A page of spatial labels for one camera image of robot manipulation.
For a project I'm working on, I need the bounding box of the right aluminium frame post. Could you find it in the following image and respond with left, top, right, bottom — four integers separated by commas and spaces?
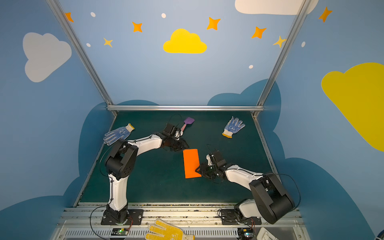
252, 0, 312, 120

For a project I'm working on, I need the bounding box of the purple pink toy spatula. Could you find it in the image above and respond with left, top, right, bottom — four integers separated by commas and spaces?
181, 117, 195, 132

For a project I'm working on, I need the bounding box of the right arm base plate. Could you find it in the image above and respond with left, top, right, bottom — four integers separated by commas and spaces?
217, 209, 262, 226

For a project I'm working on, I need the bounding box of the aluminium front rail base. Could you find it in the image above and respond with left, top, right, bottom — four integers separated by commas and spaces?
51, 203, 310, 240

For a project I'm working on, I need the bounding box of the blue dotted glove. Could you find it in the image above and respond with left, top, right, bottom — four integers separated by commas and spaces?
103, 124, 135, 146
222, 116, 246, 139

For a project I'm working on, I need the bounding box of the green circuit board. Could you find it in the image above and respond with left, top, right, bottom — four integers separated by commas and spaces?
237, 228, 255, 240
111, 228, 130, 236

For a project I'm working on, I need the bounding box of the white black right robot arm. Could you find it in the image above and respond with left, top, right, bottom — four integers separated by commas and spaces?
195, 151, 297, 224

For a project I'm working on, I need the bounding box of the white object bottom right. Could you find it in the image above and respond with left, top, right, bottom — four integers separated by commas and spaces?
256, 227, 279, 240

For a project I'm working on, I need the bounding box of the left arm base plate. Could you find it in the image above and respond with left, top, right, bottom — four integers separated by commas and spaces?
101, 209, 144, 226

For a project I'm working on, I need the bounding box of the blue dotted glove right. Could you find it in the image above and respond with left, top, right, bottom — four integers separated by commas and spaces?
222, 116, 246, 139

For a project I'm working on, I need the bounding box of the left aluminium frame post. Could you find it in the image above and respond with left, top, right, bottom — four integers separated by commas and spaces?
46, 0, 114, 106

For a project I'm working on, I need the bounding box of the right green circuit board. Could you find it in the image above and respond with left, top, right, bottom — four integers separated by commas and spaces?
237, 228, 255, 240

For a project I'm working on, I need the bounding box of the yellow dotted glove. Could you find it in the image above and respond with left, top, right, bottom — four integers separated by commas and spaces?
145, 219, 196, 240

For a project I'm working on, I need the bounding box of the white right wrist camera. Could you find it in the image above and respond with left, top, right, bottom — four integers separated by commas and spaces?
206, 154, 214, 166

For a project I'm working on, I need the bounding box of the blue dotted glove left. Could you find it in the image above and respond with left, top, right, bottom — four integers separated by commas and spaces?
103, 124, 135, 146

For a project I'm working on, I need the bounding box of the left green circuit board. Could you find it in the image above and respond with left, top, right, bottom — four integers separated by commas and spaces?
111, 228, 130, 236

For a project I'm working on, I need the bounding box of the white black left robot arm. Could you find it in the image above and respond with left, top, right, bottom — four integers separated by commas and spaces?
101, 124, 189, 226

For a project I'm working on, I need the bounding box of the aluminium frame post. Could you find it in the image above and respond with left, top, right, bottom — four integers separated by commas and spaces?
252, 0, 312, 120
46, 0, 114, 106

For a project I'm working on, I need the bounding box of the orange square paper sheet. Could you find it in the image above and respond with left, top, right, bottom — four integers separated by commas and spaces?
183, 149, 201, 179

